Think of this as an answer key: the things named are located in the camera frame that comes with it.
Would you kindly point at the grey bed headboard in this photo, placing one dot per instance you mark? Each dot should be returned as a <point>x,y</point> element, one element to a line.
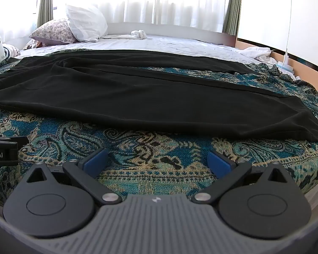
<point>190,33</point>

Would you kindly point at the black pants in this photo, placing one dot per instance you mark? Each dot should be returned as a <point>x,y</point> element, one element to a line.
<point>122,98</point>

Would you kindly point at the floral pillow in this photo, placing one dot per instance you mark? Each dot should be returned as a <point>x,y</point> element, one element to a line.
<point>53,33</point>

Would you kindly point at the light blue packet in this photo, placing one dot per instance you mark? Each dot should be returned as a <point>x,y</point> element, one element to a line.
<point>285,64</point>

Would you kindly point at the white bed sheet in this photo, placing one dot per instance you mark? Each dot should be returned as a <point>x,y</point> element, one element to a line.
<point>188,47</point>

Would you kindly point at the teal paisley blanket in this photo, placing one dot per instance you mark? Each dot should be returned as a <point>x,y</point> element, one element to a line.
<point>153,148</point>

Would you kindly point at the green curtain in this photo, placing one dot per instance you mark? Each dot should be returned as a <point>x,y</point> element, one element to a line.
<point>232,8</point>
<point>46,2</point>

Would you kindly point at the small white cloth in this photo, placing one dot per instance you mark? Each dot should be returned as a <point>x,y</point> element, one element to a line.
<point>137,34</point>

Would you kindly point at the white wardrobe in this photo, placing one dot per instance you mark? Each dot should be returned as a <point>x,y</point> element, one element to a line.
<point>304,16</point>

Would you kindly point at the crumpled white cloth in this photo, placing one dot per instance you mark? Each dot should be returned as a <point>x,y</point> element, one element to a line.
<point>257,53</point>

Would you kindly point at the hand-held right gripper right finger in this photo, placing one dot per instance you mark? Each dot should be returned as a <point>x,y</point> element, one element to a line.
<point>219,162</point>

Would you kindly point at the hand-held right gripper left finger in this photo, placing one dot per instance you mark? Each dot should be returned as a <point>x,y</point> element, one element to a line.
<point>95,162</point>

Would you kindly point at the white sheer curtain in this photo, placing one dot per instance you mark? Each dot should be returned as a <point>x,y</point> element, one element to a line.
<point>153,5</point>

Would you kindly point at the black white striped cloth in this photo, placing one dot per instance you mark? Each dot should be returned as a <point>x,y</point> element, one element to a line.
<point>10,50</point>

